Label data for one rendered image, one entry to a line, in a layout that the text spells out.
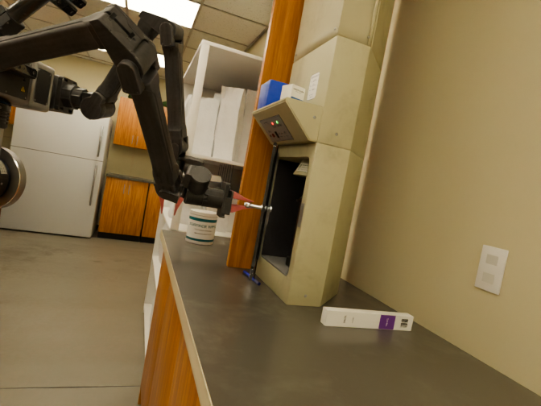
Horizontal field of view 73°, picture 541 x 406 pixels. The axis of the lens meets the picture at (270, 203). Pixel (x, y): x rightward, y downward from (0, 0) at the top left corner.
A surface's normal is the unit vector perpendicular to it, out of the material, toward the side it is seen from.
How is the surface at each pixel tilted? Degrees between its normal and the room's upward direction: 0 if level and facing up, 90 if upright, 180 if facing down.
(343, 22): 90
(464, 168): 90
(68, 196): 90
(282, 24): 90
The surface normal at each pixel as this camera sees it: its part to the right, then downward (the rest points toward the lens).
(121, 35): 0.78, -0.29
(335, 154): 0.33, 0.11
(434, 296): -0.93, -0.15
